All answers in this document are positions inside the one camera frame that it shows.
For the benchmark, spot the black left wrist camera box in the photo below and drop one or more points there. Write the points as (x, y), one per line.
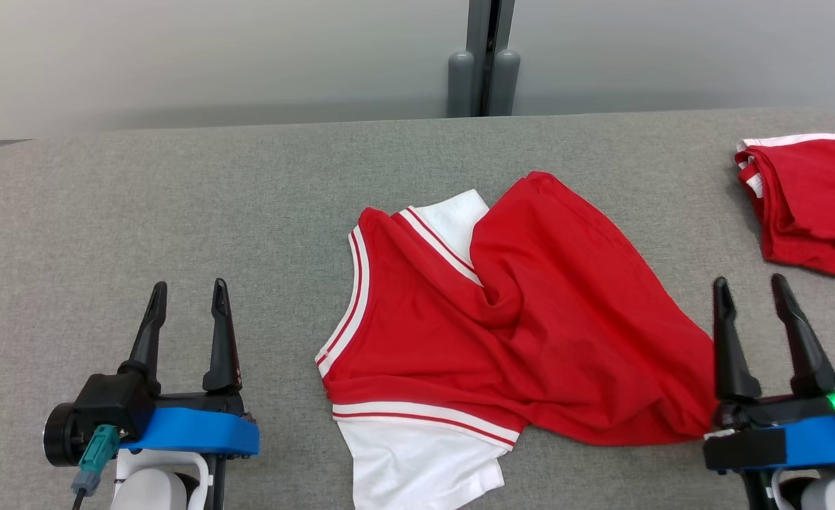
(109, 400)

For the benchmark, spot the grey partition post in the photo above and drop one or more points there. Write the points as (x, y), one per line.
(483, 57)

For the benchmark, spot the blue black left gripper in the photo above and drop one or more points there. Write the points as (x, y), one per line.
(190, 428)

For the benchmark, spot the red shorts with white stripe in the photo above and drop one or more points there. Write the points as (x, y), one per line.
(814, 205)

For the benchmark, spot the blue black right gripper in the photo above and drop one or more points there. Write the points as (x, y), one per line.
(807, 435)

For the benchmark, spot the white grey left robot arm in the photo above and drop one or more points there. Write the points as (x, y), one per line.
(151, 492)

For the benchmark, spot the red jersey with white sleeves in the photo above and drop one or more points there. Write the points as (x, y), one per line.
(552, 319)

